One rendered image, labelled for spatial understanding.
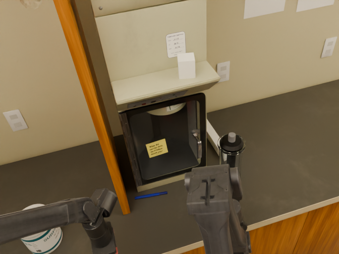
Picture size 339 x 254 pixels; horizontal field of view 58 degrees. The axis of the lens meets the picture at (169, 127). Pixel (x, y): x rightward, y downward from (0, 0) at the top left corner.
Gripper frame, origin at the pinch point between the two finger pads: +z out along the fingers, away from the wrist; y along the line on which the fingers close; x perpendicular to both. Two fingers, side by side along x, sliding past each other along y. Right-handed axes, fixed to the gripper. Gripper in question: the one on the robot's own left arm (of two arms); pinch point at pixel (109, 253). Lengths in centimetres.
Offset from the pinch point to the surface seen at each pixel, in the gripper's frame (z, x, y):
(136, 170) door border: 1.4, -15.7, 30.9
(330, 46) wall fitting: -2, -137, 72
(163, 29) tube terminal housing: -53, -34, 32
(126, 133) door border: -18.4, -15.8, 31.0
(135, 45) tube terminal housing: -50, -25, 32
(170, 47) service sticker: -47, -35, 32
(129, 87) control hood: -40, -20, 27
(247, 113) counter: 19, -83, 62
